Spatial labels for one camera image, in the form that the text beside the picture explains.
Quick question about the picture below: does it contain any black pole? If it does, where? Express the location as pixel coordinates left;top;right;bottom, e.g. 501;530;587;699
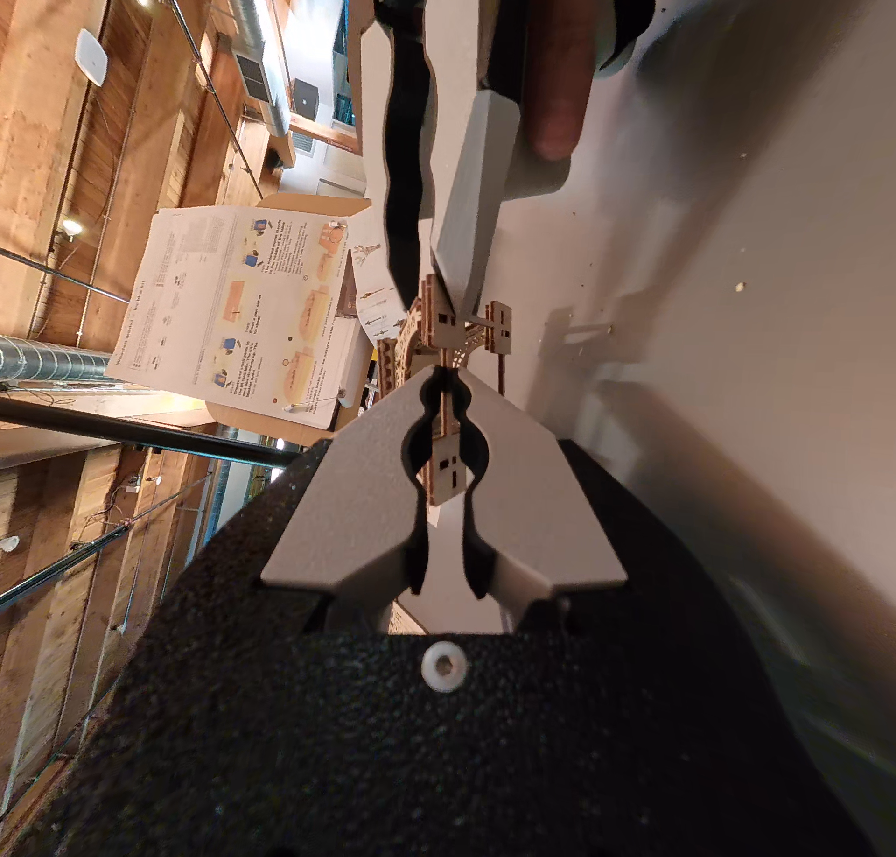
0;398;303;470

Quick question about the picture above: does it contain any glass window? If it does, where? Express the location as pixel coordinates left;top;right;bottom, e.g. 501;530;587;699
330;0;351;124

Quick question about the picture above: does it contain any brown cardboard board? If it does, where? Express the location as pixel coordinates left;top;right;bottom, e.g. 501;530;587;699
205;194;373;450

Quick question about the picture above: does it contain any white wireless access point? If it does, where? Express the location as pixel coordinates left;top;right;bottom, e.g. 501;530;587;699
75;28;110;88

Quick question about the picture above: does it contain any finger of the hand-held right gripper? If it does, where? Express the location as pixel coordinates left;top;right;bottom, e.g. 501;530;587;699
359;17;441;312
422;0;534;320

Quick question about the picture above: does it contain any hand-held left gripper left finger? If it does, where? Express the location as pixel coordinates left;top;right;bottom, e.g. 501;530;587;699
260;363;445;632

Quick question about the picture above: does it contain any silver ventilation duct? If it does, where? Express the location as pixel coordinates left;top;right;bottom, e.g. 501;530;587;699
213;0;293;138

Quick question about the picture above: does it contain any thin metal ceiling pipe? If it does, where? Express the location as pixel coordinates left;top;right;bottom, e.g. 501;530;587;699
148;0;266;201

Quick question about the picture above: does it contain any white desk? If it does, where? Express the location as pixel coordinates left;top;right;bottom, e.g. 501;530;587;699
378;0;896;857

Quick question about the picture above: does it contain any air vent grille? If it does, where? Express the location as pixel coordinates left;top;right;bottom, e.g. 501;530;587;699
231;48;275;103

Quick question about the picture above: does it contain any ribbed silver duct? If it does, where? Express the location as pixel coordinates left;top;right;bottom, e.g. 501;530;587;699
0;335;132;386

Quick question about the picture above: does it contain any wooden laser-cut model piece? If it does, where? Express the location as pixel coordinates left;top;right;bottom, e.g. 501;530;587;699
377;274;513;509

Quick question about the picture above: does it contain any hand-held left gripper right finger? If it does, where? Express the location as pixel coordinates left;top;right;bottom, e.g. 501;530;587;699
447;365;629;628

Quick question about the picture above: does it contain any tower diagram sheet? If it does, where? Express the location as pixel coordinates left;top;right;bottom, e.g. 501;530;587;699
336;216;394;410

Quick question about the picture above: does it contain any printed instruction sheet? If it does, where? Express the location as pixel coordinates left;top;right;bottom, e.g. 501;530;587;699
105;206;372;432

